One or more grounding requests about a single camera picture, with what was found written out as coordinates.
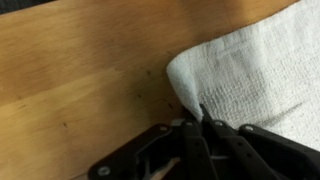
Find white cloth towel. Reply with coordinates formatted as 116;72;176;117
167;0;320;150

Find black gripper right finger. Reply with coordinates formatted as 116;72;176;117
200;105;280;180

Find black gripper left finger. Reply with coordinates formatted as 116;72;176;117
181;110;217;180

